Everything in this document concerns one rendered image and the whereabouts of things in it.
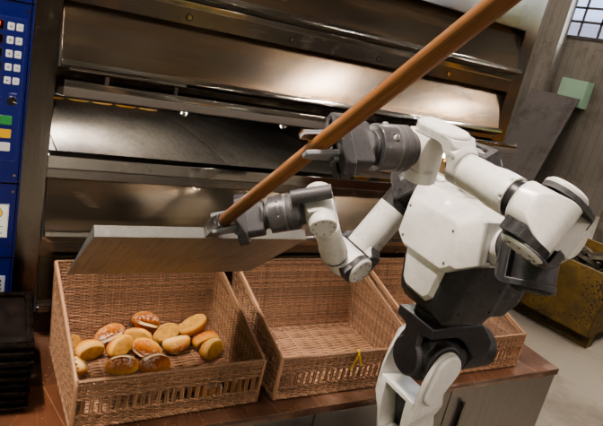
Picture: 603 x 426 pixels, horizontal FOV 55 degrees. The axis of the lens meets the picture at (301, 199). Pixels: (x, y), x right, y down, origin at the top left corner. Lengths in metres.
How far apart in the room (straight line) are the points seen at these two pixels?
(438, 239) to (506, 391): 1.32
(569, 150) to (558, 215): 9.36
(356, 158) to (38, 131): 1.10
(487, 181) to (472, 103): 1.59
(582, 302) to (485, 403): 2.15
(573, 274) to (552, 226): 3.56
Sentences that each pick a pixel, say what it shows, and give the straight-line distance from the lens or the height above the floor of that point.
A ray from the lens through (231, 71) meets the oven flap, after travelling 1.94.
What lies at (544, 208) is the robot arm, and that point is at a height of 1.51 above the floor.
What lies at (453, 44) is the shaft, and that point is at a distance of 0.78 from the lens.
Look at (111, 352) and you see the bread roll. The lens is 1.94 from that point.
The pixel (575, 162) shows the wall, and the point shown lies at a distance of 10.25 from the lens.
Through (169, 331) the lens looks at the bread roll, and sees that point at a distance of 2.05.
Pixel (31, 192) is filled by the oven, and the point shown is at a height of 1.06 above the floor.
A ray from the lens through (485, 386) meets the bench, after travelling 2.46.
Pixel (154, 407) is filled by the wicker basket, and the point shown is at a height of 0.62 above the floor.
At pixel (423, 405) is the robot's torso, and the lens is 1.55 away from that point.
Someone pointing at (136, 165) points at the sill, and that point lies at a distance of 1.93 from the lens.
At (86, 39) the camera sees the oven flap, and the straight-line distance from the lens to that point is 1.82.
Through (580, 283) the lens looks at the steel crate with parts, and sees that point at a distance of 4.53.
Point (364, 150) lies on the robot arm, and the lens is 1.02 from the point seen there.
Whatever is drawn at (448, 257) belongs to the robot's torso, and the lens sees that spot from 1.33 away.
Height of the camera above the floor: 1.69
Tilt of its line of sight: 16 degrees down
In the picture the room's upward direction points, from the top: 13 degrees clockwise
